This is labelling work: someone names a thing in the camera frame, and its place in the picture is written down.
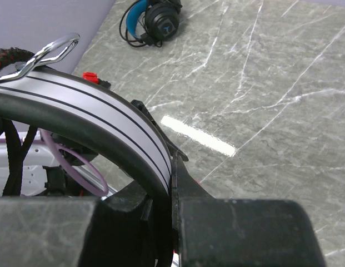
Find white headphones black cable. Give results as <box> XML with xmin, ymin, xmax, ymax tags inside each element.
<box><xmin>0</xmin><ymin>47</ymin><xmax>39</xmax><ymax>197</ymax></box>

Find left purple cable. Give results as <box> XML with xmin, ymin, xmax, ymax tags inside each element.
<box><xmin>38</xmin><ymin>127</ymin><xmax>109</xmax><ymax>197</ymax></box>

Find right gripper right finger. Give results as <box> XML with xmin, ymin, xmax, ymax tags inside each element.
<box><xmin>171</xmin><ymin>154</ymin><xmax>326</xmax><ymax>266</ymax></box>

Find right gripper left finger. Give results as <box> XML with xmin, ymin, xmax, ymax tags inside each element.
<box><xmin>0</xmin><ymin>182</ymin><xmax>154</xmax><ymax>266</ymax></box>

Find black blue headphones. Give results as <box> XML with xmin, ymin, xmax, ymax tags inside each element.
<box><xmin>120</xmin><ymin>1</ymin><xmax>182</xmax><ymax>48</ymax></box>

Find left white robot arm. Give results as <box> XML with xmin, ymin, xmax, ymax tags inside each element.
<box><xmin>0</xmin><ymin>118</ymin><xmax>112</xmax><ymax>197</ymax></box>

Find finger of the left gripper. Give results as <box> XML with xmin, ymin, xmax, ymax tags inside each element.
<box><xmin>131</xmin><ymin>100</ymin><xmax>189</xmax><ymax>162</ymax></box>

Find black headphone cable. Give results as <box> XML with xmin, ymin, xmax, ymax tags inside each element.
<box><xmin>118</xmin><ymin>5</ymin><xmax>164</xmax><ymax>48</ymax></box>

